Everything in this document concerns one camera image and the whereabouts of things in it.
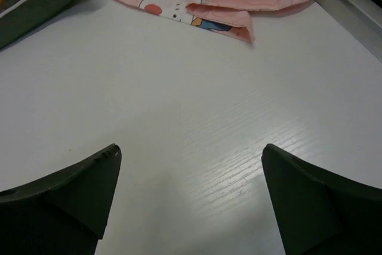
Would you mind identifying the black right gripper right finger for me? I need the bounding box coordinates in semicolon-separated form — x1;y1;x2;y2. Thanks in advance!
261;144;381;254

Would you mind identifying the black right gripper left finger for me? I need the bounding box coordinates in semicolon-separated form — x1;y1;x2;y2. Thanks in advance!
1;144;122;254

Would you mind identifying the aluminium table edge rail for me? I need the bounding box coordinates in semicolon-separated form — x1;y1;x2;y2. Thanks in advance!
315;0;381;60

